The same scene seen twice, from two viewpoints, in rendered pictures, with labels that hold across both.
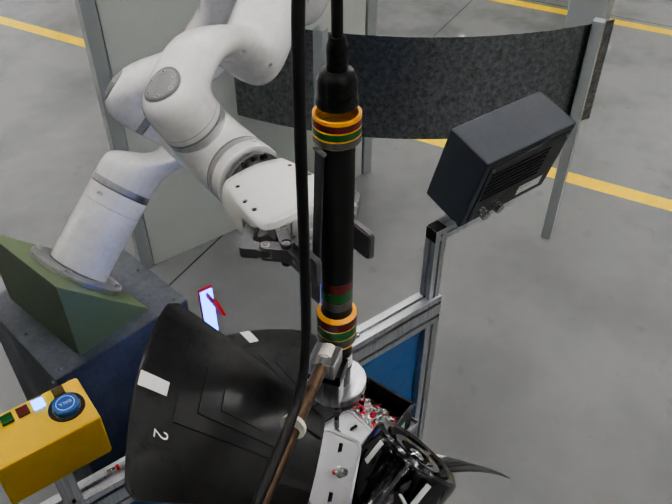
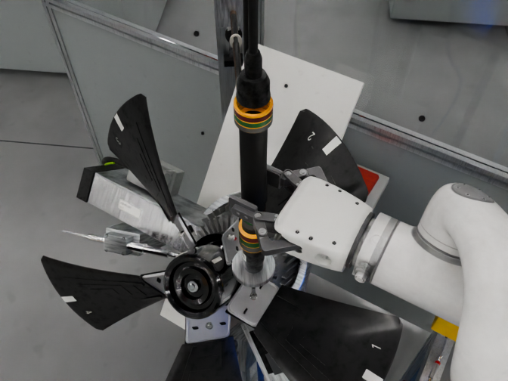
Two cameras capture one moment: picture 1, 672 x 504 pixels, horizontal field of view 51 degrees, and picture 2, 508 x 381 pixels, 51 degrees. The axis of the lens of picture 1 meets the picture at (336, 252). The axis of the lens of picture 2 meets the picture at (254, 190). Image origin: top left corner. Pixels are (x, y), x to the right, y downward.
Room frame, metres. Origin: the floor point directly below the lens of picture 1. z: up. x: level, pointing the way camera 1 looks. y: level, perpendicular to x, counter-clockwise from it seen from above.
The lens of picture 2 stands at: (0.93, -0.16, 2.06)
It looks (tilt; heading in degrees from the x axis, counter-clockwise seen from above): 52 degrees down; 158
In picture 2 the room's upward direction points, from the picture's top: straight up
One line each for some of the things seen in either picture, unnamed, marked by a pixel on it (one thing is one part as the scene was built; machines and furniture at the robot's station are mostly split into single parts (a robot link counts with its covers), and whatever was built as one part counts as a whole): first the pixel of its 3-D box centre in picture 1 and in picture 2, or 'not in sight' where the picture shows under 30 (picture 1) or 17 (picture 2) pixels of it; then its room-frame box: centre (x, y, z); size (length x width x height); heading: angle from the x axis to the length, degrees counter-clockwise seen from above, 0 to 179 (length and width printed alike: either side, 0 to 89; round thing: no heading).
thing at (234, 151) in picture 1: (248, 175); (372, 247); (0.68, 0.10, 1.50); 0.09 x 0.03 x 0.08; 127
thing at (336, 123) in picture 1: (337, 126); (253, 112); (0.54, 0.00, 1.65); 0.04 x 0.04 x 0.03
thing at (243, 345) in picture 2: not in sight; (241, 346); (0.51, -0.02, 0.91); 0.12 x 0.08 x 0.12; 127
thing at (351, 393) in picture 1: (334, 363); (252, 247); (0.53, 0.00, 1.35); 0.09 x 0.07 x 0.10; 162
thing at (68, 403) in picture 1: (66, 405); not in sight; (0.68, 0.42, 1.08); 0.04 x 0.04 x 0.02
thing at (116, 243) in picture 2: not in sight; (118, 243); (0.26, -0.20, 1.08); 0.07 x 0.04 x 0.06; 47
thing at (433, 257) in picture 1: (432, 261); not in sight; (1.15, -0.21, 0.96); 0.03 x 0.03 x 0.20; 37
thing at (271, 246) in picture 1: (289, 261); (280, 172); (0.53, 0.05, 1.50); 0.07 x 0.03 x 0.03; 37
